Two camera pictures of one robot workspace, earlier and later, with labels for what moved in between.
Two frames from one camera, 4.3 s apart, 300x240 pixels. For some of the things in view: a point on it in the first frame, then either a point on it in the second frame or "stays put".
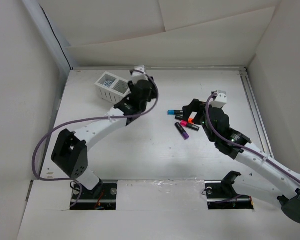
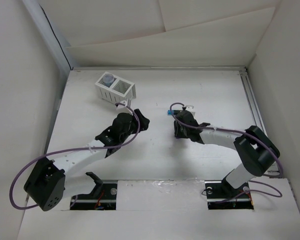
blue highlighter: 173,112 stays put
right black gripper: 195,106 → 178,133
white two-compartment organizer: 113,88 stays put
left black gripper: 152,95 → 143,122
